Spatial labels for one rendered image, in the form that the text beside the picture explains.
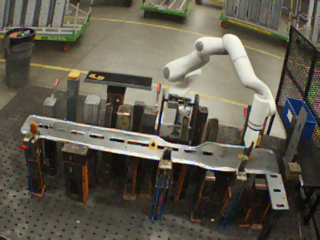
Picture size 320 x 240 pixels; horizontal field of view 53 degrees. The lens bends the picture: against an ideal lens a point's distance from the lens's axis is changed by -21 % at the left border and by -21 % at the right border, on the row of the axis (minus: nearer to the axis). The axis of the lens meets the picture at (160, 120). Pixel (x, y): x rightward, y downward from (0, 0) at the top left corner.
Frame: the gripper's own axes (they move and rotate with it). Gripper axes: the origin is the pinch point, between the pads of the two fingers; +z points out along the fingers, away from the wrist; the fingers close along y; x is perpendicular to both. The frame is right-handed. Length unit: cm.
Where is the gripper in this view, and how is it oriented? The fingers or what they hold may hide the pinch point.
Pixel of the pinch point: (246, 152)
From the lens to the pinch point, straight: 192.3
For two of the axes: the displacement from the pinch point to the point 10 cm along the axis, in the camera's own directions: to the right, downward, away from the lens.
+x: 9.9, 1.5, 0.3
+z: -1.4, 8.5, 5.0
